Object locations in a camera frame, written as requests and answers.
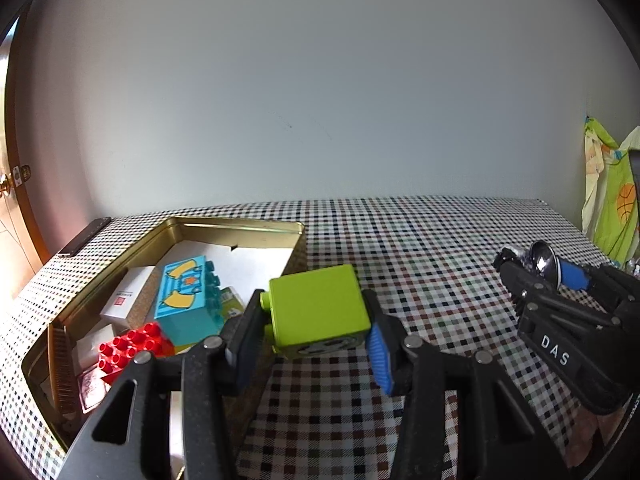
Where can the brass door knob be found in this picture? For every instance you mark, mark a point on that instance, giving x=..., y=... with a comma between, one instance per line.
x=6, y=184

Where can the white box red logo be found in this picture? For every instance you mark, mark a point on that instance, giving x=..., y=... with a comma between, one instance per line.
x=132, y=300

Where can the white rectangular box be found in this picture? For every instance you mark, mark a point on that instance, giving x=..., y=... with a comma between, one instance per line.
x=86, y=352

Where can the green cube toy block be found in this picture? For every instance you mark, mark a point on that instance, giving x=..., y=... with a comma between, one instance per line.
x=315, y=312

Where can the checkered tablecloth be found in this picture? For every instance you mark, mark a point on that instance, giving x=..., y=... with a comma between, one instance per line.
x=429, y=261

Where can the black round shiny object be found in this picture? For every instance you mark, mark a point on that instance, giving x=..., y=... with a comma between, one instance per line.
x=539, y=259

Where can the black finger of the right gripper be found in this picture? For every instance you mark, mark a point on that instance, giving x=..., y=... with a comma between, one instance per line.
x=537, y=286

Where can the dark smartphone on table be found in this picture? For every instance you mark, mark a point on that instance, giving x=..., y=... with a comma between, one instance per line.
x=84, y=236

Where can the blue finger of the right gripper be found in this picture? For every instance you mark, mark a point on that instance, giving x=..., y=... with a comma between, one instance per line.
x=573, y=276

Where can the cyan toy building block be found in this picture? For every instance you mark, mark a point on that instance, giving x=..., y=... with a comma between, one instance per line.
x=188, y=303

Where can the green patterned hanging cloth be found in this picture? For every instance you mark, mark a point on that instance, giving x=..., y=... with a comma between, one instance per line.
x=610, y=213

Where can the red toy building block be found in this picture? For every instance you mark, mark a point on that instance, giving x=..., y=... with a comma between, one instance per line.
x=117, y=353

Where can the wooden door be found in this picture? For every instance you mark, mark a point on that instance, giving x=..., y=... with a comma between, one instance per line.
x=23, y=250

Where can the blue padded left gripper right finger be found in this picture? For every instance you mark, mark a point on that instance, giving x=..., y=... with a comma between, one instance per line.
x=499, y=434

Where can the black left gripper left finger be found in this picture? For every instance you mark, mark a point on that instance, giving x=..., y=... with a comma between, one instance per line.
x=128, y=435

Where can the gold metal tin tray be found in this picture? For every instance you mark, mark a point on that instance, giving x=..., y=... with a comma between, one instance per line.
x=67, y=400

